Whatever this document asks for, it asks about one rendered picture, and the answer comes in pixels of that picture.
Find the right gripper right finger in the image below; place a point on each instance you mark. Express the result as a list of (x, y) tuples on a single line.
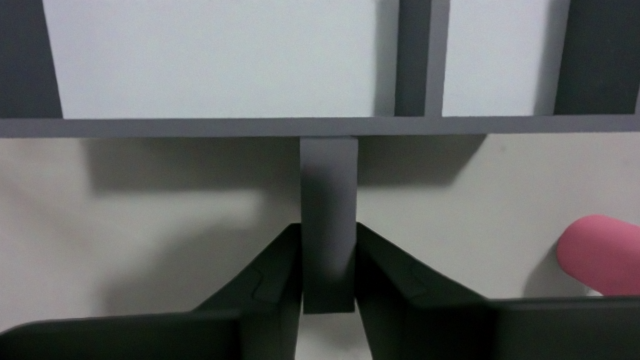
[(406, 313)]

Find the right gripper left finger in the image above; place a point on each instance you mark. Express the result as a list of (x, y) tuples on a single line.
[(271, 286)]

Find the pink cylinder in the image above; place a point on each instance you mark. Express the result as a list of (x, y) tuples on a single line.
[(603, 254)]

